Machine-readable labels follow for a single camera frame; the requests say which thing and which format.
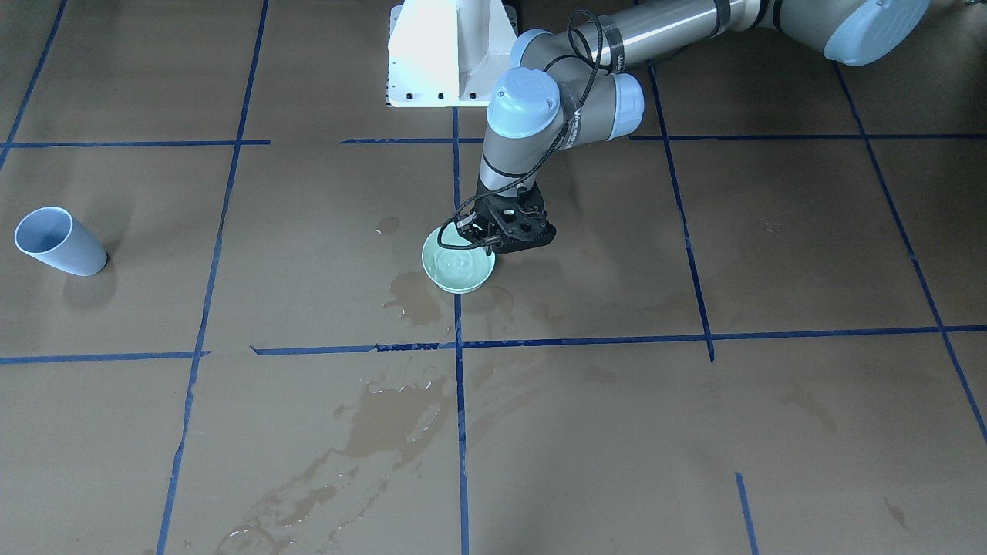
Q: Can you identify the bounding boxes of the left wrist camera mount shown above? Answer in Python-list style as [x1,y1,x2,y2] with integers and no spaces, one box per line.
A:
[490,203,557,255]

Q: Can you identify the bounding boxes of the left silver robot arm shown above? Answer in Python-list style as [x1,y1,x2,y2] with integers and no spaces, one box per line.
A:
[436,1,928,254]

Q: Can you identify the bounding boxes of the blue plastic cup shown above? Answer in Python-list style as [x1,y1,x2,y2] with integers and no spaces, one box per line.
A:
[14,207,109,277]

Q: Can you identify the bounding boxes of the green ceramic bowl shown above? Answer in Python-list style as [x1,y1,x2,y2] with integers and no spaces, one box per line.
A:
[422,227,496,294]

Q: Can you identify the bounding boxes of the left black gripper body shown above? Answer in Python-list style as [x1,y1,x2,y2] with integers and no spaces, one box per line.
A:
[472,180,545,224]

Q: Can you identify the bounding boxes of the white pedestal column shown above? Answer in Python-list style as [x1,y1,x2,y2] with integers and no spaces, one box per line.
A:
[386,1,520,108]

